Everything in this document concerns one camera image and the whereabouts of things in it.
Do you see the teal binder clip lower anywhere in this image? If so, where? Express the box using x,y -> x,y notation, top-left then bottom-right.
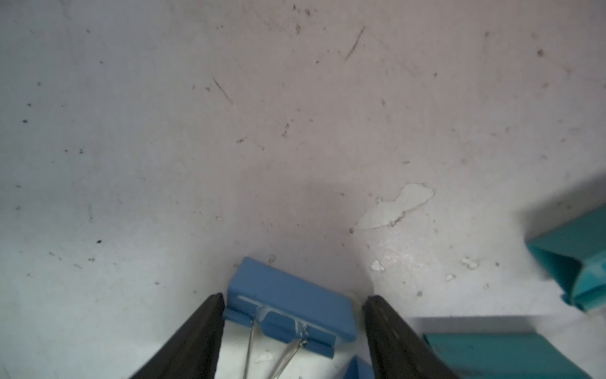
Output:
424,333 -> 589,378

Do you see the blue binder clip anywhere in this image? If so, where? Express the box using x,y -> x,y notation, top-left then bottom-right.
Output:
342,355 -> 375,379
223,257 -> 358,378

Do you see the teal binder clip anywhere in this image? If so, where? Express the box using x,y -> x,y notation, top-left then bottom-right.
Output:
424,333 -> 589,378
526,205 -> 605,313

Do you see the teal binder clip upper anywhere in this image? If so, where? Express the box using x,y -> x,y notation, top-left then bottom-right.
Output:
526,205 -> 605,313

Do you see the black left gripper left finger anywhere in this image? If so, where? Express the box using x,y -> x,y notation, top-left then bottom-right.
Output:
132,293 -> 225,379

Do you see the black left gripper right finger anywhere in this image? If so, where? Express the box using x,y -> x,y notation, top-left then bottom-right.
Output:
363,295 -> 458,379

